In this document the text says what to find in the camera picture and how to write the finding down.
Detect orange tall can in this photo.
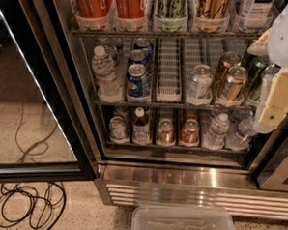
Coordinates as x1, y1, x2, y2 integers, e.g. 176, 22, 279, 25
116, 0, 145, 32
76, 0, 113, 31

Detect stainless steel fridge base grille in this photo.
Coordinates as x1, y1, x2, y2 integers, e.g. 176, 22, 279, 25
94, 164, 288, 221

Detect green can front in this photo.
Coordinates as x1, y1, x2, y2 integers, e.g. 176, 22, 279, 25
249, 65, 280, 102

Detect empty white shelf glide tray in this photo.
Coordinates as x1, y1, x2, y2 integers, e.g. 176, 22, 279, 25
156, 39, 182, 102

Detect red soda can front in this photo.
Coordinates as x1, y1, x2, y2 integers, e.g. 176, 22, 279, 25
179, 119, 200, 147

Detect white can bottom left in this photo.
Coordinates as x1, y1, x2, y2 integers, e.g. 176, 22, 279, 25
108, 116, 128, 143

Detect gold can back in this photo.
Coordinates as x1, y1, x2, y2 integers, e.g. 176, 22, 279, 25
214, 51, 242, 90

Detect glass fridge door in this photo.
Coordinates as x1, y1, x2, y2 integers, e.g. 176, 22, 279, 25
0, 0, 96, 183

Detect white silver can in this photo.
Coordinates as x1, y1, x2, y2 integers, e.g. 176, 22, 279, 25
186, 65, 213, 105

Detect orange tall can left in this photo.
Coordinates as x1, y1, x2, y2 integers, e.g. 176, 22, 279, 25
76, 0, 113, 31

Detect clear water bottle bottom shelf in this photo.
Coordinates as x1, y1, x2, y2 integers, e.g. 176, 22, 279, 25
202, 113, 230, 150

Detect green can middle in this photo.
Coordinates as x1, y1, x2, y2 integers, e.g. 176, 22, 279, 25
246, 55, 270, 88

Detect blue pepsi can middle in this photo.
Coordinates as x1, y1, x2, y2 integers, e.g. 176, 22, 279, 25
128, 49, 149, 69

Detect clear water bottle middle shelf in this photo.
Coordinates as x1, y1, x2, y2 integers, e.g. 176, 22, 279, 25
92, 45, 122, 102

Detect blue pepsi can front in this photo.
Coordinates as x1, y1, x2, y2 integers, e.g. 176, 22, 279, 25
127, 64, 151, 102

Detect brown glass drink bottle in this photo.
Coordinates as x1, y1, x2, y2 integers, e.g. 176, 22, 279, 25
132, 106, 150, 145

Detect gold can bottom shelf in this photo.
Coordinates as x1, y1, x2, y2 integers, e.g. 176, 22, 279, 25
157, 119, 174, 146

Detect green tall can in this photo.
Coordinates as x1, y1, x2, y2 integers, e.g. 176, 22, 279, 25
154, 0, 188, 33

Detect clear water bottle shelf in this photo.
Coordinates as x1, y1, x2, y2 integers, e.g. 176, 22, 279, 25
92, 45, 122, 102
202, 113, 230, 150

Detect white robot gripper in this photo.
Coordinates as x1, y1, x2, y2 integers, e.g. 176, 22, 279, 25
247, 3, 288, 128

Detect clear plastic storage bin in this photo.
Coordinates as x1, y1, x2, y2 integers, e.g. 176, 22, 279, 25
130, 206, 235, 230

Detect blue pepsi can back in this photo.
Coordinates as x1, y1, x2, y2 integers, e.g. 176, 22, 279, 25
133, 38, 154, 55

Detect white blue tall can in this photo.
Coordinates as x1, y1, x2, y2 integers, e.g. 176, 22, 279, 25
237, 0, 274, 33

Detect gold can front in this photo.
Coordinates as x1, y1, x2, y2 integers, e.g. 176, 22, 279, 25
217, 66, 248, 107

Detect blue pepsi can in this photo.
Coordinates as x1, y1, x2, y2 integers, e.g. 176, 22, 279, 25
127, 64, 151, 102
128, 49, 149, 69
133, 38, 154, 55

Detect black cable on floor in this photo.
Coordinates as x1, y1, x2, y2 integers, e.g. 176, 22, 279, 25
0, 179, 69, 230

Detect gold tall can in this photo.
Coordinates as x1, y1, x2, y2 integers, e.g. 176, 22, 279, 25
194, 0, 230, 33

